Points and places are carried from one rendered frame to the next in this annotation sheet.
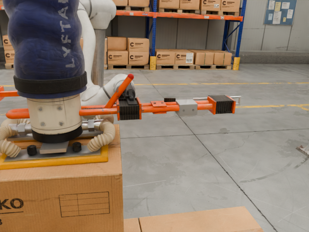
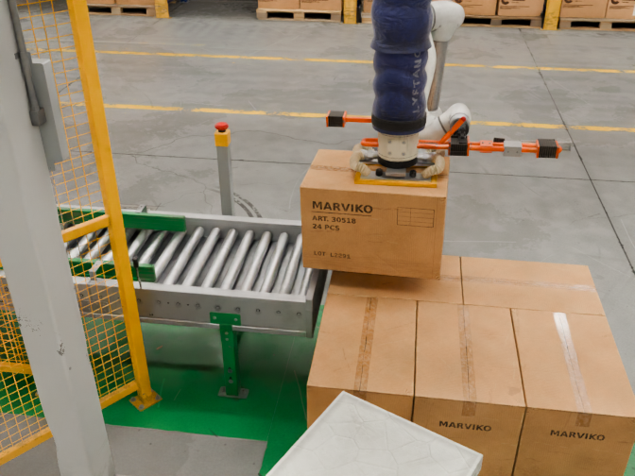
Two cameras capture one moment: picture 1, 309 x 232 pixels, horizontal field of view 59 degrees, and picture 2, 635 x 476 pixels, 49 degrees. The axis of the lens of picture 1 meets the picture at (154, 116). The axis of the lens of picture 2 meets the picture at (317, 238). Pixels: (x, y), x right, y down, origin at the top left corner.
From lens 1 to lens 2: 1.95 m
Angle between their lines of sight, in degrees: 22
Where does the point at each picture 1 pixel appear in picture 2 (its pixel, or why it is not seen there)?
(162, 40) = not seen: outside the picture
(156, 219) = (478, 261)
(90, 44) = (430, 68)
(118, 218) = (438, 232)
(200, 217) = (528, 266)
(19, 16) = (386, 77)
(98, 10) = (442, 22)
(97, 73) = (433, 92)
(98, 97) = (432, 127)
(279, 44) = not seen: outside the picture
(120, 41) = not seen: outside the picture
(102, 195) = (429, 212)
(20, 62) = (381, 108)
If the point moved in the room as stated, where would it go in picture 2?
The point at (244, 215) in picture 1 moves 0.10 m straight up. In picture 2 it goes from (581, 273) to (586, 254)
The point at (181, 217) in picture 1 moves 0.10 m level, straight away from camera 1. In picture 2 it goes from (507, 263) to (513, 253)
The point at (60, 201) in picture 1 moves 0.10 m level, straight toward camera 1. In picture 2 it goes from (398, 212) to (401, 224)
